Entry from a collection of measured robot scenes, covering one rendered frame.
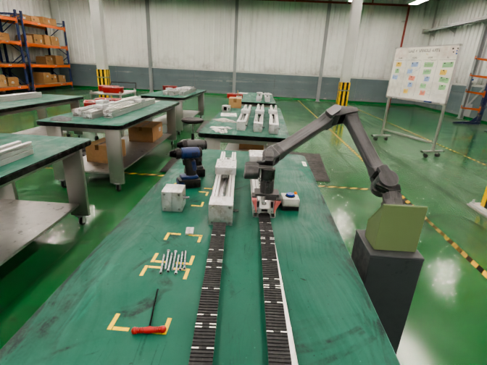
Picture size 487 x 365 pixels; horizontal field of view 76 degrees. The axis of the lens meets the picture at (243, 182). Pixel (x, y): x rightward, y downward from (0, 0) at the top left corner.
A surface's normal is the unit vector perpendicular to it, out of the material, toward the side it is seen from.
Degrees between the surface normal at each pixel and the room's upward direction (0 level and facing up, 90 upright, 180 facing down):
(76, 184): 90
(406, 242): 90
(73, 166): 90
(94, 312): 0
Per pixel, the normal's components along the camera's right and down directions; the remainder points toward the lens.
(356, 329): 0.05, -0.94
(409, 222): -0.04, 0.34
